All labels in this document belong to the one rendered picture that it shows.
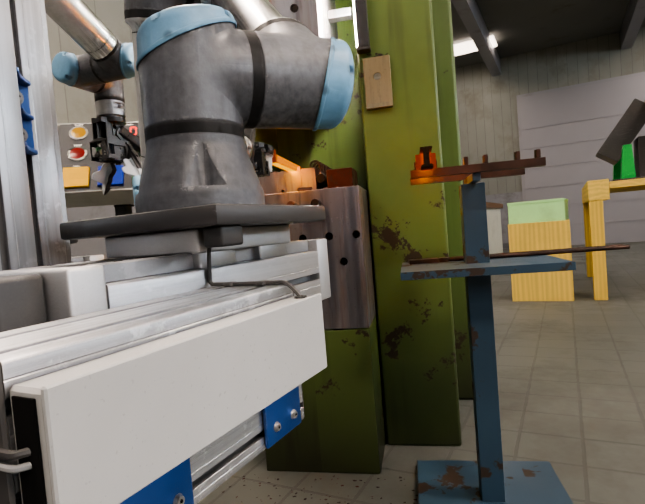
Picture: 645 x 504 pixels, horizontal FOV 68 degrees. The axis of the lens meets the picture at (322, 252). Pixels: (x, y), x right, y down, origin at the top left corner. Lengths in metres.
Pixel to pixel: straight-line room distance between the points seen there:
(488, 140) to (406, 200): 10.69
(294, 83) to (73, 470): 0.47
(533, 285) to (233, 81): 4.25
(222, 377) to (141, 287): 0.14
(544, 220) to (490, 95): 8.10
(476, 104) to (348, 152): 10.54
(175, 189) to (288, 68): 0.20
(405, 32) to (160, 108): 1.32
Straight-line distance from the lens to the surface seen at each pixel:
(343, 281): 1.51
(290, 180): 1.60
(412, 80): 1.74
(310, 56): 0.62
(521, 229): 4.63
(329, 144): 2.08
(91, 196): 1.64
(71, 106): 4.94
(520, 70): 12.56
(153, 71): 0.59
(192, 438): 0.31
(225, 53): 0.59
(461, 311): 2.16
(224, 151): 0.55
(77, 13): 1.24
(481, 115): 12.45
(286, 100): 0.60
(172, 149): 0.55
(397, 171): 1.69
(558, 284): 4.66
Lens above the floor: 0.79
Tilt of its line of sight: 3 degrees down
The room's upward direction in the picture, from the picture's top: 5 degrees counter-clockwise
